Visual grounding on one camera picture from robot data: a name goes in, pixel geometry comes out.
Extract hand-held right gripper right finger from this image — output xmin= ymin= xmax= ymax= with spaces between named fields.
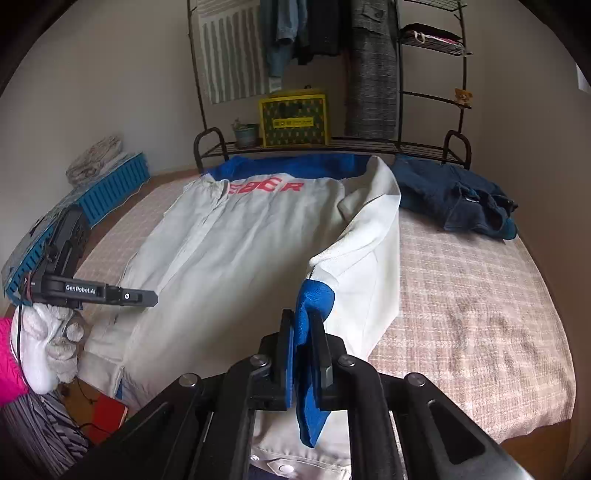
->
xmin=307 ymin=314 xmax=541 ymax=480

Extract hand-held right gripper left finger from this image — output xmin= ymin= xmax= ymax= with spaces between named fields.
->
xmin=60 ymin=309 xmax=296 ymax=480

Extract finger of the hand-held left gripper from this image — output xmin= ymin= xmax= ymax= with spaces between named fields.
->
xmin=121 ymin=286 xmax=159 ymax=308

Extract white and blue work jacket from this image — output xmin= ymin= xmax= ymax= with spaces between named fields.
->
xmin=78 ymin=154 xmax=402 ymax=480

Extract black metal clothes rack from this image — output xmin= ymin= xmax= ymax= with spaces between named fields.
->
xmin=187 ymin=0 xmax=474 ymax=174

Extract dark folded clothes pile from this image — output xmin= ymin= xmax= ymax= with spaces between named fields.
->
xmin=399 ymin=22 xmax=462 ymax=41

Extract person's left hand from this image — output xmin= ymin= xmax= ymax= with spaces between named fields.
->
xmin=13 ymin=302 xmax=90 ymax=395

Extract blue slatted crate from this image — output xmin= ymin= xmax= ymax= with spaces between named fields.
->
xmin=2 ymin=152 xmax=151 ymax=296

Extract floral quilt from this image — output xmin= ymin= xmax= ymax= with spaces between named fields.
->
xmin=66 ymin=135 xmax=125 ymax=185

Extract pink checked bed cover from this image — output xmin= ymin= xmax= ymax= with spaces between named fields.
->
xmin=76 ymin=159 xmax=578 ymax=446

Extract person's striped trousers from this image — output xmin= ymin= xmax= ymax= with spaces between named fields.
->
xmin=0 ymin=392 xmax=90 ymax=478

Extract small potted plant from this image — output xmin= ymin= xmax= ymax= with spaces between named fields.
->
xmin=231 ymin=119 xmax=259 ymax=148

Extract dark blue folded garment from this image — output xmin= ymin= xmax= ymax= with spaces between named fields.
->
xmin=394 ymin=154 xmax=520 ymax=241

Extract yellow green patterned box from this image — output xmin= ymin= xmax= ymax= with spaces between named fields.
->
xmin=257 ymin=85 xmax=332 ymax=147

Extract striped grey white towel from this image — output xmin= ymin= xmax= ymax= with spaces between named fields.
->
xmin=196 ymin=0 xmax=278 ymax=104

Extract teal hanging shirt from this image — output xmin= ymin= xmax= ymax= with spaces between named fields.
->
xmin=265 ymin=39 xmax=296 ymax=80

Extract grey plaid coat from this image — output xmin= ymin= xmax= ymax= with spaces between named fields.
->
xmin=344 ymin=0 xmax=400 ymax=141

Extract blue denim jacket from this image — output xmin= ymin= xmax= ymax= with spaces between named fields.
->
xmin=259 ymin=0 xmax=308 ymax=51

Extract black hanging coat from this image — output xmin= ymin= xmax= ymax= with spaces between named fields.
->
xmin=293 ymin=0 xmax=350 ymax=65

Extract pink white bag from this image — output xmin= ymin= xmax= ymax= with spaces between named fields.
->
xmin=412 ymin=31 xmax=465 ymax=47

